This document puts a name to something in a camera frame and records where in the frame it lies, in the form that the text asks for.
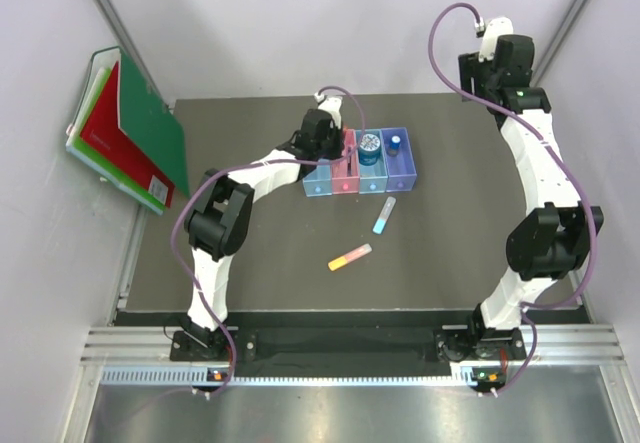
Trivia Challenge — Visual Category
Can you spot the light blue drawer bin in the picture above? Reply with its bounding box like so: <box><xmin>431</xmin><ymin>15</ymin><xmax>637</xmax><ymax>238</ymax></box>
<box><xmin>302</xmin><ymin>159</ymin><xmax>333</xmax><ymax>198</ymax></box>

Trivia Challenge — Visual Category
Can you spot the round blue tape tin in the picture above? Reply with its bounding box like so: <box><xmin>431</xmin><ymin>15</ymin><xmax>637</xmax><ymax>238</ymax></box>
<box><xmin>358</xmin><ymin>133</ymin><xmax>382</xmax><ymax>166</ymax></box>

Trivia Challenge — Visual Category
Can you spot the grey blue glue bottle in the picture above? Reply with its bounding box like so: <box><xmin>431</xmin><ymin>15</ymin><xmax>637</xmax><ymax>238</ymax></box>
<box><xmin>386</xmin><ymin>134</ymin><xmax>402</xmax><ymax>157</ymax></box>

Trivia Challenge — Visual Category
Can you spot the purple drawer bin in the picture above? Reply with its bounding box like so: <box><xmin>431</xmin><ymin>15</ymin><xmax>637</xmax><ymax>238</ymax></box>
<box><xmin>381</xmin><ymin>127</ymin><xmax>417</xmax><ymax>193</ymax></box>

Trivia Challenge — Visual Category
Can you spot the blue white highlighter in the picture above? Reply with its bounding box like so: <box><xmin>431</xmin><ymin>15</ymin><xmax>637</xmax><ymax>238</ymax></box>
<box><xmin>372</xmin><ymin>197</ymin><xmax>396</xmax><ymax>235</ymax></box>

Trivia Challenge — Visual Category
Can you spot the orange pink highlighter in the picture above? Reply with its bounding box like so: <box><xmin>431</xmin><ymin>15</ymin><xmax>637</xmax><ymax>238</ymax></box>
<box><xmin>328</xmin><ymin>243</ymin><xmax>372</xmax><ymax>271</ymax></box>

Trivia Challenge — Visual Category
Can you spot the red pen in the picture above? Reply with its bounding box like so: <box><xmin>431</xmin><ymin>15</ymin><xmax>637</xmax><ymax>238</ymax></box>
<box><xmin>346</xmin><ymin>146</ymin><xmax>356</xmax><ymax>177</ymax></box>

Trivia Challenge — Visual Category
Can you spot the pink drawer bin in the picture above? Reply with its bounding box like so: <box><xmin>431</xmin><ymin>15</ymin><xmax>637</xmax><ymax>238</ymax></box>
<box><xmin>331</xmin><ymin>129</ymin><xmax>360</xmax><ymax>195</ymax></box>

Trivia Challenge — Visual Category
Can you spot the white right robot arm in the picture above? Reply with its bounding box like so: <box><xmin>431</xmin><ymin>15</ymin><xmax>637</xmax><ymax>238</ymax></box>
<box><xmin>459</xmin><ymin>34</ymin><xmax>590</xmax><ymax>359</ymax></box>

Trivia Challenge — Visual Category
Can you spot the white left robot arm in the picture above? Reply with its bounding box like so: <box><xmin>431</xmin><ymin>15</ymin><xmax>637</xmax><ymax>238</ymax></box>
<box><xmin>183</xmin><ymin>97</ymin><xmax>344</xmax><ymax>360</ymax></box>

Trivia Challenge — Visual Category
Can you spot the green folder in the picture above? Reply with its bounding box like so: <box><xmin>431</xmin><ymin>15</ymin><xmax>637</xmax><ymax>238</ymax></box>
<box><xmin>118</xmin><ymin>47</ymin><xmax>191</xmax><ymax>196</ymax></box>

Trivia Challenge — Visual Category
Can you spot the red folder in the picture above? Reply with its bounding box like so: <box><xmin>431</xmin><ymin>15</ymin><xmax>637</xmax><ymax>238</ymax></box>
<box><xmin>79</xmin><ymin>62</ymin><xmax>175</xmax><ymax>215</ymax></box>

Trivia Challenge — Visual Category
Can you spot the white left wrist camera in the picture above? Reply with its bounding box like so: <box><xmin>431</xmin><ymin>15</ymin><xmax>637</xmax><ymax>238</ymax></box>
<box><xmin>313</xmin><ymin>92</ymin><xmax>343</xmax><ymax>128</ymax></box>

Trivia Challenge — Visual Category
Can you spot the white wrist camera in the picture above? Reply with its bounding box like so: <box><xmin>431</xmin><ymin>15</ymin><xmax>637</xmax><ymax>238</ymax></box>
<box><xmin>313</xmin><ymin>92</ymin><xmax>343</xmax><ymax>128</ymax></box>
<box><xmin>473</xmin><ymin>16</ymin><xmax>514</xmax><ymax>63</ymax></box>

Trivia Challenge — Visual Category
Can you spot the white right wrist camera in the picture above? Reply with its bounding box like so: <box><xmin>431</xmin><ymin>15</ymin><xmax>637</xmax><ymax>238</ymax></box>
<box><xmin>473</xmin><ymin>16</ymin><xmax>514</xmax><ymax>63</ymax></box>

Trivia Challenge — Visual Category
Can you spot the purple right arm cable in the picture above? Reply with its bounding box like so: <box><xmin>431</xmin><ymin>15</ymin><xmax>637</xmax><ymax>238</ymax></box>
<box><xmin>429</xmin><ymin>3</ymin><xmax>601</xmax><ymax>395</ymax></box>

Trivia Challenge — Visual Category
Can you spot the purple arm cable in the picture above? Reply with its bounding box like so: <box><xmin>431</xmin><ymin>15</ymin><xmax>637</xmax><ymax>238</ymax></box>
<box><xmin>170</xmin><ymin>85</ymin><xmax>367</xmax><ymax>397</ymax></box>
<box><xmin>429</xmin><ymin>3</ymin><xmax>601</xmax><ymax>395</ymax></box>

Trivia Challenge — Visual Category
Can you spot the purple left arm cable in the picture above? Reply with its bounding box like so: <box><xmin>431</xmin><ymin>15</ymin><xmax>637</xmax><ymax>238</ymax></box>
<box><xmin>170</xmin><ymin>85</ymin><xmax>367</xmax><ymax>397</ymax></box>

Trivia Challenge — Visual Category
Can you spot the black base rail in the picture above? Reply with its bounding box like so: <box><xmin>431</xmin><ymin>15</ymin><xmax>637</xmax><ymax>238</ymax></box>
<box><xmin>170</xmin><ymin>310</ymin><xmax>525</xmax><ymax>377</ymax></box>

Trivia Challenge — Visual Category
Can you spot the slotted cable duct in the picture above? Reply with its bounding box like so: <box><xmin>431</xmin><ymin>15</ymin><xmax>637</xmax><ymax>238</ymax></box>
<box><xmin>100</xmin><ymin>366</ymin><xmax>478</xmax><ymax>388</ymax></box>

